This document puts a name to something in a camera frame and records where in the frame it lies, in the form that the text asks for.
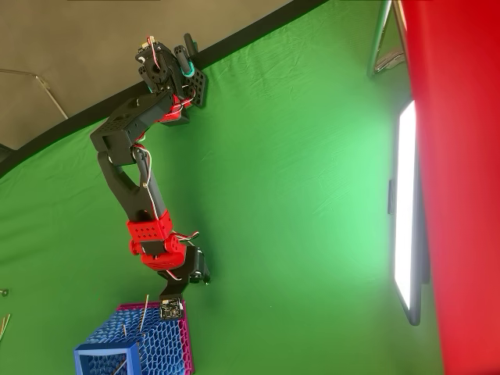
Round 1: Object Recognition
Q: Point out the black clamp with blue ring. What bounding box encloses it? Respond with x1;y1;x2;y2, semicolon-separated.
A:
173;33;198;78

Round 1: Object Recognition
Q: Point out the chrome tube stand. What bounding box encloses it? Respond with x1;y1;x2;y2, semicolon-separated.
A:
366;0;408;77

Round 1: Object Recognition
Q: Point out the red blurred mount bar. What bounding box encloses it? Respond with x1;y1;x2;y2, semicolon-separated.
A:
398;0;500;375

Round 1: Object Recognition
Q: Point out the green cloth with black border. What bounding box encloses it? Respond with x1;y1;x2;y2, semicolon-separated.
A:
0;0;446;375

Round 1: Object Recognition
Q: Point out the grey floor cable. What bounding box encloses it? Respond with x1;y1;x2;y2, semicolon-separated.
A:
0;68;70;120

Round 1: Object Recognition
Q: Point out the black LED light panel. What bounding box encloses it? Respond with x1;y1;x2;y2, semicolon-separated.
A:
387;99;423;327

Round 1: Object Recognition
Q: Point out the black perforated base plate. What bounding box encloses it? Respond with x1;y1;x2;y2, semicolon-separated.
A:
186;68;209;109

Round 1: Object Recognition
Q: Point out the blue and magenta lattice basket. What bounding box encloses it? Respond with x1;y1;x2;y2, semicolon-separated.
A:
73;301;195;375

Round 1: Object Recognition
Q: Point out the black gripper camera mount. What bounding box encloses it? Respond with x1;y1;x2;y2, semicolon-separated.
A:
157;269;185;320

